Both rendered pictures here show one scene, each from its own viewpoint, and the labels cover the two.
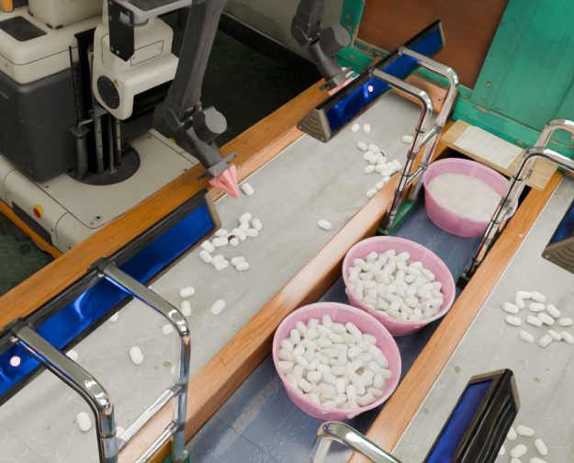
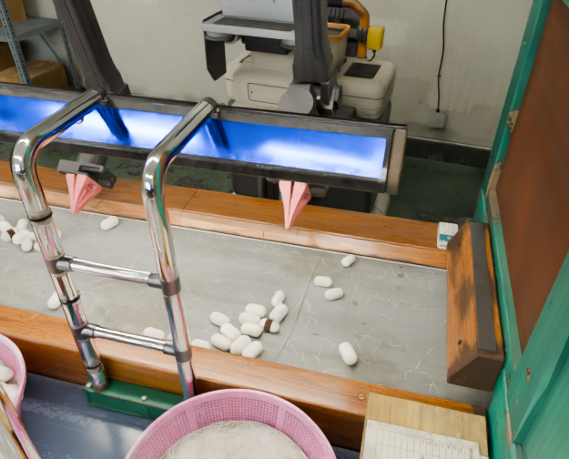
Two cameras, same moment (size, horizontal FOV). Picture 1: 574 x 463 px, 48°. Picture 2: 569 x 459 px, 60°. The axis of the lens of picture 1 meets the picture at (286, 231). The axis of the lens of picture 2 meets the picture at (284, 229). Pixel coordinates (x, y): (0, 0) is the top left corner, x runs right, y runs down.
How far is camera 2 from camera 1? 1.71 m
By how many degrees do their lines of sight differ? 58
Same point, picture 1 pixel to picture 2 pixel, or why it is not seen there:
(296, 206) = not seen: hidden behind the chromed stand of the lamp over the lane
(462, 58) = (537, 287)
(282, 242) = (19, 274)
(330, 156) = (231, 274)
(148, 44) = (268, 84)
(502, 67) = (552, 350)
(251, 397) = not seen: outside the picture
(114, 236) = not seen: outside the picture
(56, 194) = not seen: hidden behind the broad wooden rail
